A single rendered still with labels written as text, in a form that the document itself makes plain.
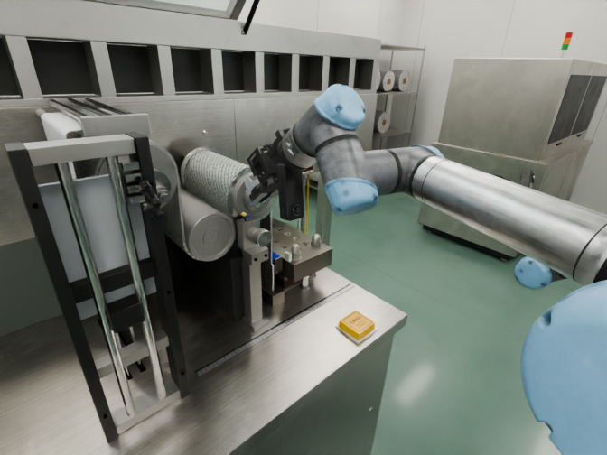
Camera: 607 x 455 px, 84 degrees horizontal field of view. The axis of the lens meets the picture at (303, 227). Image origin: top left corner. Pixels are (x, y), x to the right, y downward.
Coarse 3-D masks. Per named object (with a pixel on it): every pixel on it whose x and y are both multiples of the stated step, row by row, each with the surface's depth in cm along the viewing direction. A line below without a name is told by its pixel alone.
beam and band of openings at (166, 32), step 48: (0, 0) 66; (48, 0) 70; (0, 48) 73; (48, 48) 78; (96, 48) 79; (144, 48) 91; (192, 48) 96; (240, 48) 102; (288, 48) 113; (336, 48) 127; (48, 96) 80; (96, 96) 84; (144, 96) 89; (192, 96) 97; (240, 96) 107; (288, 96) 119
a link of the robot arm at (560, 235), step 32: (416, 160) 53; (448, 160) 51; (416, 192) 53; (448, 192) 47; (480, 192) 44; (512, 192) 41; (480, 224) 44; (512, 224) 40; (544, 224) 37; (576, 224) 35; (544, 256) 37; (576, 256) 34
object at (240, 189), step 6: (252, 174) 79; (252, 180) 79; (240, 186) 78; (240, 192) 78; (234, 198) 78; (240, 198) 79; (234, 204) 79; (240, 204) 79; (270, 204) 86; (240, 210) 80; (246, 210) 81; (264, 210) 85; (258, 216) 84
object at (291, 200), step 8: (280, 168) 64; (288, 168) 64; (280, 176) 65; (288, 176) 64; (296, 176) 66; (280, 184) 65; (288, 184) 65; (296, 184) 66; (280, 192) 66; (288, 192) 65; (296, 192) 66; (280, 200) 66; (288, 200) 65; (296, 200) 67; (280, 208) 67; (288, 208) 66; (296, 208) 67; (280, 216) 68; (288, 216) 66; (296, 216) 67
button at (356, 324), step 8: (352, 312) 94; (344, 320) 91; (352, 320) 91; (360, 320) 91; (368, 320) 91; (344, 328) 90; (352, 328) 88; (360, 328) 89; (368, 328) 89; (352, 336) 89; (360, 336) 87
